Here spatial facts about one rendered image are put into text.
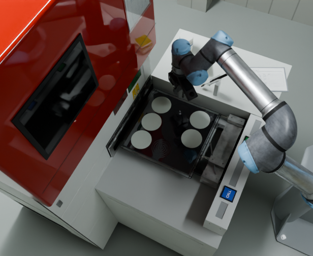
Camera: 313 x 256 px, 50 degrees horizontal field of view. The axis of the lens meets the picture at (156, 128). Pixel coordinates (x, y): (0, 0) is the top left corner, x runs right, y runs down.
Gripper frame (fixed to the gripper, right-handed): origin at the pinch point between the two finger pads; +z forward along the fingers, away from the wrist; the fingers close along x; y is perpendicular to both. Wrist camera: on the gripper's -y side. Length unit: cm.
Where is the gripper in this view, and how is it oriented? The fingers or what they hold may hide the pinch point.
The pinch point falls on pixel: (182, 97)
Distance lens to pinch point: 161.4
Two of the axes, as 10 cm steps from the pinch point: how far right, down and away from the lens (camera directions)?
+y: -4.7, -7.7, 4.4
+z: 0.6, 4.7, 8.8
